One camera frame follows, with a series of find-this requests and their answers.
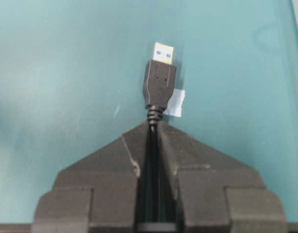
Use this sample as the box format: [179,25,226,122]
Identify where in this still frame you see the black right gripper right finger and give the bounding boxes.
[158,121,287,233]

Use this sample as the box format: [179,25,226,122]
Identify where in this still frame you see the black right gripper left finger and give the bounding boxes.
[32,122,149,233]

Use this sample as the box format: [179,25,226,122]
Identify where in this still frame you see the black USB cable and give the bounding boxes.
[139,41,178,224]

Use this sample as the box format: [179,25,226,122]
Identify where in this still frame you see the white tape piece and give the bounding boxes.
[164,88,185,117]

